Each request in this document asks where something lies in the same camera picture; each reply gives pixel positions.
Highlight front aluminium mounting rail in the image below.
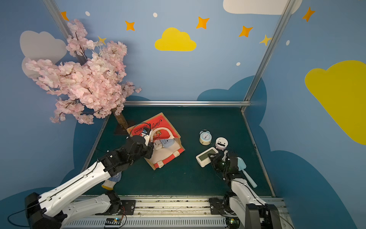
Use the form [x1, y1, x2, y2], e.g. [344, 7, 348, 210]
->
[65, 195, 294, 229]

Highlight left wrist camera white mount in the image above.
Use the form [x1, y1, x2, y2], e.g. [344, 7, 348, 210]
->
[141, 127, 151, 146]

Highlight horizontal aluminium frame rail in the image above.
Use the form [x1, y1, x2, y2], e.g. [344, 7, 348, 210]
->
[124, 101, 251, 107]

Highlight small green circuit board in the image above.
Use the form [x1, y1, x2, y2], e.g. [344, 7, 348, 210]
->
[104, 218, 122, 229]

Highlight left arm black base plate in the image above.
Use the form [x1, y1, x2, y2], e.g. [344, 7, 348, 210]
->
[116, 199, 136, 216]

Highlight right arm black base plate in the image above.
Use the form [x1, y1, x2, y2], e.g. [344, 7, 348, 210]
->
[208, 198, 228, 216]

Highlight white round smiley alarm clock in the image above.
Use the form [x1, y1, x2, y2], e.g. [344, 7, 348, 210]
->
[215, 137, 228, 151]

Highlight right aluminium frame post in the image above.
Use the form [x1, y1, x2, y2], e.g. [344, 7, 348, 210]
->
[240, 0, 297, 115]

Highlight pink cherry blossom foliage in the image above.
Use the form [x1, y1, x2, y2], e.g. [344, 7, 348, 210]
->
[25, 19, 141, 125]

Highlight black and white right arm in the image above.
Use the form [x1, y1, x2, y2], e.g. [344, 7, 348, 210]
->
[208, 153, 282, 229]

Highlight left aluminium frame post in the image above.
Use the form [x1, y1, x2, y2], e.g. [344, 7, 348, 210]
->
[42, 0, 86, 65]

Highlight white rectangular digital clock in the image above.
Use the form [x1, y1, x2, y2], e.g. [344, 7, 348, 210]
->
[196, 147, 219, 168]

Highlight white box clock in bag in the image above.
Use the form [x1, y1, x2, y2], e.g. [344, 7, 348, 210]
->
[153, 140, 163, 151]

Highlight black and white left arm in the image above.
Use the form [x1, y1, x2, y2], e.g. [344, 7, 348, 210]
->
[25, 135, 153, 229]

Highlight light blue plastic spoon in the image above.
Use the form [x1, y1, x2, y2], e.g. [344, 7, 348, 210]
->
[237, 157, 257, 188]

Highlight blue twin bell alarm clock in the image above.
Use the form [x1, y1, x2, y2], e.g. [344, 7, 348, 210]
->
[199, 129, 212, 146]

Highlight dark metal tree base plate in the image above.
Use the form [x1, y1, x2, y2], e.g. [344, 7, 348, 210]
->
[113, 120, 136, 135]

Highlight aluminium frame post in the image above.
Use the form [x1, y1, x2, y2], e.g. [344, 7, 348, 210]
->
[240, 0, 297, 115]
[42, 0, 86, 65]

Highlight brown artificial tree trunk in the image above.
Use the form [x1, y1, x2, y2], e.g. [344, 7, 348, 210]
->
[112, 109, 129, 130]

